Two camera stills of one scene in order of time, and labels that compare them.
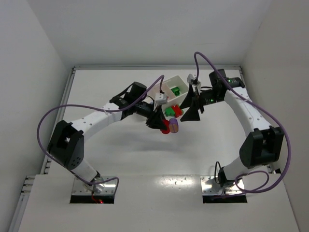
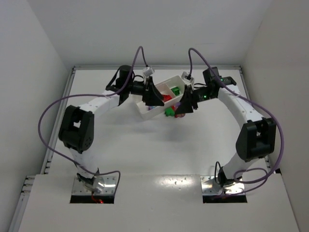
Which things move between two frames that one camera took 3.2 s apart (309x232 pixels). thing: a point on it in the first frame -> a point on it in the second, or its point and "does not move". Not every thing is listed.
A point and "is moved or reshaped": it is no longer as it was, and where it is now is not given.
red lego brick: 166,123 is moved or reshaped
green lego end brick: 176,91 does not move
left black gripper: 152,116 -> 147,90
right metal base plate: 210,186 does not move
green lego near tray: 169,112 does not move
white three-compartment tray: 175,88 does not move
